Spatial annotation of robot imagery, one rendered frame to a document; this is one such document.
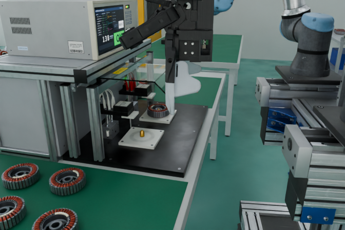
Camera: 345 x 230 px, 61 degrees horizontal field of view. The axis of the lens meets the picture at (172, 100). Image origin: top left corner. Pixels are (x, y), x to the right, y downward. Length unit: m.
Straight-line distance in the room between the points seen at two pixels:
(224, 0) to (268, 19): 5.31
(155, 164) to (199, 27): 0.66
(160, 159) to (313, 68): 0.69
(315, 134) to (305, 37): 0.48
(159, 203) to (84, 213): 0.22
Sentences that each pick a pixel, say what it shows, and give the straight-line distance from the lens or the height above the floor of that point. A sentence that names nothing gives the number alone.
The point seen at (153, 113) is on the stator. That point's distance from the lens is 1.39.
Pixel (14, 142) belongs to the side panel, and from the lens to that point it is 1.30.
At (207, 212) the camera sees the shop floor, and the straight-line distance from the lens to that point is 2.05.
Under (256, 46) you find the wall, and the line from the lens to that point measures 6.45.
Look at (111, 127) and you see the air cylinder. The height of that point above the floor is 0.82.
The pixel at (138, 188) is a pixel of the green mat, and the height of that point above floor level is 0.75.
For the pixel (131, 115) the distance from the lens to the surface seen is 1.19.
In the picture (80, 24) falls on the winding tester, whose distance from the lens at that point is 1.11.
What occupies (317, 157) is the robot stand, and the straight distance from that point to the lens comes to 0.82.
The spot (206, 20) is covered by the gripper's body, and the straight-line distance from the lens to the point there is 0.51.
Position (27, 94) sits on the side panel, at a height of 1.01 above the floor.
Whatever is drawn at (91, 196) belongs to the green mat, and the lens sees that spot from 0.99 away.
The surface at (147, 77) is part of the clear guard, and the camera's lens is 1.04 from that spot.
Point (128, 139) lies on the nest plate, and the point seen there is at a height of 0.78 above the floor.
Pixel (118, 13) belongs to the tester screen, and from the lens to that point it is 1.27.
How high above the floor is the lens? 1.35
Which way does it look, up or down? 21 degrees down
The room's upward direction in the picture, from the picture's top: straight up
